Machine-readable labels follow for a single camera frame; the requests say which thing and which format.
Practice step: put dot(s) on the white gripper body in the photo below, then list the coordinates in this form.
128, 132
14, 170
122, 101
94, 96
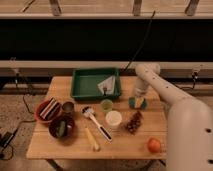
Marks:
140, 88

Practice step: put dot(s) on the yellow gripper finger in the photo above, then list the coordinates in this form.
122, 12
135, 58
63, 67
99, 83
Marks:
139, 102

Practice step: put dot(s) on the green sponge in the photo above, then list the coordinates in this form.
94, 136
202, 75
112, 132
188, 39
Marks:
131, 102

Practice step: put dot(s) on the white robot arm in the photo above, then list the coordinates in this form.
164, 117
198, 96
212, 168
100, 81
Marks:
189, 123

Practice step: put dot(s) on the green plastic tray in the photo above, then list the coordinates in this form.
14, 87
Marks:
85, 83

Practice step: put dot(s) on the brown grape bunch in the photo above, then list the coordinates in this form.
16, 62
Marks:
134, 123

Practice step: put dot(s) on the wooden table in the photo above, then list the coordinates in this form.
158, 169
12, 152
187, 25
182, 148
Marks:
123, 145

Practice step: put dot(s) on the white cylindrical cup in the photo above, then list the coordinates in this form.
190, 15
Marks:
113, 119

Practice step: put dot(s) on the white folded paper napkin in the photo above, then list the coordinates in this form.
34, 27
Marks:
107, 86

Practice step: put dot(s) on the small green cup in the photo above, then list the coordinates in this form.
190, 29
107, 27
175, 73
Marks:
106, 105

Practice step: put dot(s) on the orange fruit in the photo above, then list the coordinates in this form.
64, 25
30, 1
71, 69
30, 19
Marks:
154, 145

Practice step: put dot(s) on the small metal cup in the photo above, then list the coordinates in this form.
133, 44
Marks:
68, 107

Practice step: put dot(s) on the dark brown bowl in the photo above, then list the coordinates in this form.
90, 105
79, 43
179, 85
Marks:
70, 125

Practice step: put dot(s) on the orange bowl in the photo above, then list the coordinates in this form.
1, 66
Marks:
40, 107

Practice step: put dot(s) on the green cucumber piece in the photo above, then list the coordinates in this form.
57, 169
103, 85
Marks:
60, 131

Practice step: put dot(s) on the striped block stack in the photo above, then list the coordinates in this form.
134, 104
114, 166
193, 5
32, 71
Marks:
49, 109

